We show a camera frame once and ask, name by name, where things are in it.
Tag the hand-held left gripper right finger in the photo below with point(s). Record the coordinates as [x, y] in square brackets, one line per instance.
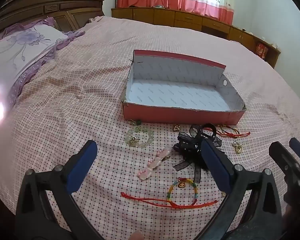
[216, 162]

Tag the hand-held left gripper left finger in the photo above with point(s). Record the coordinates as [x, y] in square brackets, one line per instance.
[81, 165]

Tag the black bow hair clip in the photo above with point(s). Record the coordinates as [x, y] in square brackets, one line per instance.
[187, 146]

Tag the red cardboard box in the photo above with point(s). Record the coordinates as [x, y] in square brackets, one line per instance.
[177, 115]

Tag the pink hair clip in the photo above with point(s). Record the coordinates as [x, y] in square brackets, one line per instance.
[152, 163]

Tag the gold earring with green bead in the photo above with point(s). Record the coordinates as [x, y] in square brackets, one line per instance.
[135, 122]

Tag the pink checked bedspread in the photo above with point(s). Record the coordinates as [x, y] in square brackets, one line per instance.
[77, 100]

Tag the red gift box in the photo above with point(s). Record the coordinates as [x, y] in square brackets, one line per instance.
[262, 51]

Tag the purple floral pillow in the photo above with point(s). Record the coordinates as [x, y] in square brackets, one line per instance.
[27, 45]

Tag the low wooden cabinet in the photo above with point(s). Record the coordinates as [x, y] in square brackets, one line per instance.
[190, 20]

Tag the dark wooden headboard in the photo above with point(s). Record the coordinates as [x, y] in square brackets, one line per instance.
[65, 7]

